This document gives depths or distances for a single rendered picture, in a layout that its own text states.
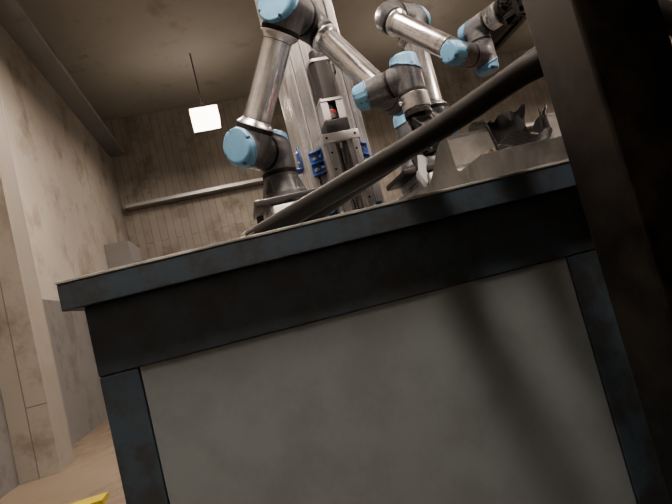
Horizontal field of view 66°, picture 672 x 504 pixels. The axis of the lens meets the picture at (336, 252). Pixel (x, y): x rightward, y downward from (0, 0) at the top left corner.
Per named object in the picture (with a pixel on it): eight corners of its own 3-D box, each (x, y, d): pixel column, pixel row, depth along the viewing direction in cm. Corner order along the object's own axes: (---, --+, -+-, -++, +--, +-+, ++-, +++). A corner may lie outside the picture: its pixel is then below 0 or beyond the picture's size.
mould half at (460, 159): (418, 232, 133) (404, 182, 134) (513, 209, 135) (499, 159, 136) (490, 190, 83) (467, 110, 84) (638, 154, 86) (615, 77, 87)
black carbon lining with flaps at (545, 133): (439, 196, 128) (429, 159, 129) (501, 181, 129) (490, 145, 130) (492, 156, 93) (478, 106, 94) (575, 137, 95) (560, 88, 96)
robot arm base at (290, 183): (263, 210, 179) (256, 183, 179) (305, 201, 182) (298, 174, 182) (264, 201, 164) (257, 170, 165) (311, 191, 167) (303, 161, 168)
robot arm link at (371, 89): (371, 117, 150) (405, 102, 145) (354, 110, 140) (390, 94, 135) (364, 92, 151) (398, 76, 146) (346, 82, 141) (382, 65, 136)
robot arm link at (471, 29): (474, 51, 179) (467, 28, 180) (500, 34, 170) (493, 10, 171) (459, 49, 174) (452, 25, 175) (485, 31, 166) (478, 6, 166)
